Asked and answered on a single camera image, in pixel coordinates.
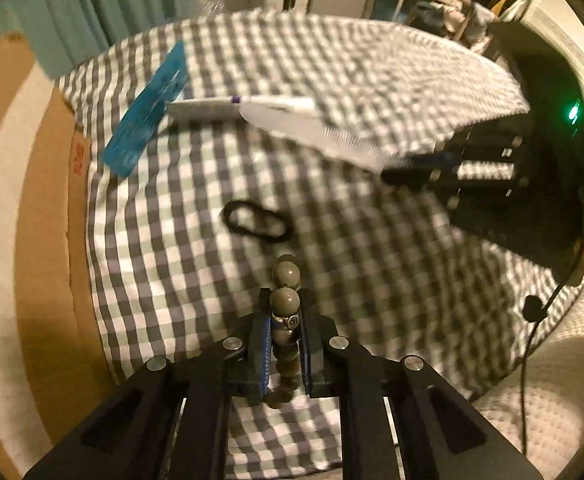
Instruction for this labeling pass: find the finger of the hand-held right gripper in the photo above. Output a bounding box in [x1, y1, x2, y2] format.
[379, 162, 530, 233]
[406, 129, 527, 173]

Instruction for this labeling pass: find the large clear water bottle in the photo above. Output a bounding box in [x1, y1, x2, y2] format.
[187, 0, 225, 18]

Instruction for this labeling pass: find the black cable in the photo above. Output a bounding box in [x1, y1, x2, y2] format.
[519, 240, 584, 456]

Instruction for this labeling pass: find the white pen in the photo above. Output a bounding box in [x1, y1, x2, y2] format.
[166, 95, 318, 121]

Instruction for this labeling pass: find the brown cardboard box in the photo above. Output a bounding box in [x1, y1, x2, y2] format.
[0, 32, 123, 480]

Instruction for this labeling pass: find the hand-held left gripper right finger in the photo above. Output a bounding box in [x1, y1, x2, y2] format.
[297, 287, 545, 480]

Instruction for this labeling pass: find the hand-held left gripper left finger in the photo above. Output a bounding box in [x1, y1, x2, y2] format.
[22, 287, 274, 480]

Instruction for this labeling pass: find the black oval loop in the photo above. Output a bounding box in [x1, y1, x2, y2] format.
[222, 200, 289, 242]

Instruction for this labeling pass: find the white louvered wardrobe door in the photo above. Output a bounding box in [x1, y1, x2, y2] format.
[519, 0, 584, 106]

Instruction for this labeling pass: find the wooden chair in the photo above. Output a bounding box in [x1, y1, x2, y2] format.
[452, 2, 498, 56]

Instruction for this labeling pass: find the blue packet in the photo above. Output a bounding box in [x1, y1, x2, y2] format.
[103, 40, 189, 178]

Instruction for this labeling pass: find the green curtain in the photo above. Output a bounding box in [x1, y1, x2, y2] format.
[0, 0, 218, 78]

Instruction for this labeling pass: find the green bead bracelet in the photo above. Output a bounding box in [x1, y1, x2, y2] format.
[266, 254, 304, 410]

